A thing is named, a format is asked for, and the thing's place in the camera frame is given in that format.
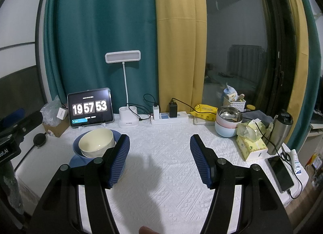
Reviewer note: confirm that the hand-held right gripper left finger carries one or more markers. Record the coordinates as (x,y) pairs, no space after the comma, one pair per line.
(119,158)

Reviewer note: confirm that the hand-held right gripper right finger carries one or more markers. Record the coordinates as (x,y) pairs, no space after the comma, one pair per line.
(201,160)

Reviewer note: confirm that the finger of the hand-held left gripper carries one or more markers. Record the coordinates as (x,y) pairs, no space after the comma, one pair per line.
(30,120)
(11,116)

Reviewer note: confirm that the cream bowl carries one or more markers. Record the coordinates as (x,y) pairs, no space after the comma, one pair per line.
(96,140)

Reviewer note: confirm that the light blue plate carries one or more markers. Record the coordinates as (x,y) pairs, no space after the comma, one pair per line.
(75,163)

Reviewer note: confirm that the large blue bowl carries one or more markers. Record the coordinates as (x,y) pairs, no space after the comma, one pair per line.
(76,145)

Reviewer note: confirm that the person's right hand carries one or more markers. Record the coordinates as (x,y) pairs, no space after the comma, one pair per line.
(149,231)

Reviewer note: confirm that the black round puck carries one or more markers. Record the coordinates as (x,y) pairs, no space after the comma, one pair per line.
(39,139)

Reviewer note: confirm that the clear plastic bag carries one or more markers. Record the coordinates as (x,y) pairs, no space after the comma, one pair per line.
(50,109)

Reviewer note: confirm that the cardboard box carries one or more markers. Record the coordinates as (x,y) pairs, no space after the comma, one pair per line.
(55,129)

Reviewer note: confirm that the small white box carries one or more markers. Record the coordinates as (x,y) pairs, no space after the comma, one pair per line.
(62,113)

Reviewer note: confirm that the white flat packet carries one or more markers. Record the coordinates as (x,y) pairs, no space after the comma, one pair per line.
(201,121)

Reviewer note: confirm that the pink bowl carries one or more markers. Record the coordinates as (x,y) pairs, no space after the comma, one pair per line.
(227,124)

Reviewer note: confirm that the yellow tissue box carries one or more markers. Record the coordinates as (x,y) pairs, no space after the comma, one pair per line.
(252,145)

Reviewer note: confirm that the white power strip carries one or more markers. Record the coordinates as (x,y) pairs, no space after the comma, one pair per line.
(166,119)

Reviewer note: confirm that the tablet with clock display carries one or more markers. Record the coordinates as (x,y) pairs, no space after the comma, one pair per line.
(89,109)

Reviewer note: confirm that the white charger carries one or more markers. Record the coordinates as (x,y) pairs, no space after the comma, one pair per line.
(156,112)

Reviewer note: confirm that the black charger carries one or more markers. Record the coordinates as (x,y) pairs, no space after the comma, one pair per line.
(173,109)

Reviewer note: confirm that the white basket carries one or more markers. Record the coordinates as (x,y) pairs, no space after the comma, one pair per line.
(236,105)

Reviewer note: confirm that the grey cloth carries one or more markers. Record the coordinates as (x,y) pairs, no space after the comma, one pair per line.
(254,115)

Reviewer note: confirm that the yellow lid jar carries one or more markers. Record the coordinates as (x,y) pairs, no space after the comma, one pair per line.
(250,107)

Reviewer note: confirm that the blue and white packet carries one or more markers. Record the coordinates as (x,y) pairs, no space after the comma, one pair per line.
(230,90)

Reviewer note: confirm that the black smartphone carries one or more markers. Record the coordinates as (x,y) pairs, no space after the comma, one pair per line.
(280,173)

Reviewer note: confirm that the steel thermos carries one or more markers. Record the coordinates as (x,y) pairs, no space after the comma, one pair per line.
(280,133)

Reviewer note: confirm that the black scissors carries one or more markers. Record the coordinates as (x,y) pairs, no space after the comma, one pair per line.
(285,154)

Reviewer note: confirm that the white tube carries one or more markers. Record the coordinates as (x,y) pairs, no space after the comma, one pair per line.
(296,162)

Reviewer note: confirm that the white desk lamp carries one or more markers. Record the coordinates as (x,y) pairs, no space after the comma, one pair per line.
(123,57)

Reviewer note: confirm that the teal curtain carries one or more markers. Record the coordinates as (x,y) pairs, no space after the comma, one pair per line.
(101,21)
(311,72)

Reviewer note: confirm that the yellow curtain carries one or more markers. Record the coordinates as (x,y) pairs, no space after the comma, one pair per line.
(179,34)
(297,47)

